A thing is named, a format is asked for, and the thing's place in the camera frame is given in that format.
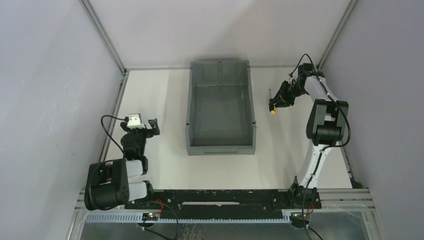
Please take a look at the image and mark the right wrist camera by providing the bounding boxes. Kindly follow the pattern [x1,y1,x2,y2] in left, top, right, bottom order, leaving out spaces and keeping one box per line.
[297,63,316,77]

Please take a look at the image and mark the left controller board with leds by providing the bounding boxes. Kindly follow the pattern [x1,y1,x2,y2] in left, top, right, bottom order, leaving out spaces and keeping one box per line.
[141,212,161,222]

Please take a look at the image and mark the yellow black handled screwdriver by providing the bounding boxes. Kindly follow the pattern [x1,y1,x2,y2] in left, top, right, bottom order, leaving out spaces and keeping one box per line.
[268,88,276,115]

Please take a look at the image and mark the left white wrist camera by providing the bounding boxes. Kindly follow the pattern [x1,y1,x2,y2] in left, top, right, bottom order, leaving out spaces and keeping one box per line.
[125,113,146,129]

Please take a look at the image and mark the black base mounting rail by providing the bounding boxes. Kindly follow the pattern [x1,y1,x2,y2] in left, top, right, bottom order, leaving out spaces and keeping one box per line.
[124,189,322,219]

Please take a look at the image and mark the grey plastic storage bin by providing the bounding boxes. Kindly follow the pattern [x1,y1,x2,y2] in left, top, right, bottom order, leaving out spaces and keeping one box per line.
[185,59,257,156]

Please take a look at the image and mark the right controller board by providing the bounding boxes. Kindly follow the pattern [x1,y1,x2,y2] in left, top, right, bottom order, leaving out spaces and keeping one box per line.
[289,212,311,224]

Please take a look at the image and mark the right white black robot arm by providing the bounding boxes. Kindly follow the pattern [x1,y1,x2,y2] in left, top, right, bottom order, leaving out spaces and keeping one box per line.
[268,74,350,209]

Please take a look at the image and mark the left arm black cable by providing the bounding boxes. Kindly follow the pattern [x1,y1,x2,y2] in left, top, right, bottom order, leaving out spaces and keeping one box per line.
[100,114,129,157]

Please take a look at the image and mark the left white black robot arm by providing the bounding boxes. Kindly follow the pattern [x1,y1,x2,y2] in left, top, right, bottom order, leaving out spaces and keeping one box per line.
[84,115,160,211]

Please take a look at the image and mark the white slotted cable duct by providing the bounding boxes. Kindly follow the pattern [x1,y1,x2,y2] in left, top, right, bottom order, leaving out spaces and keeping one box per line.
[85,212,291,224]

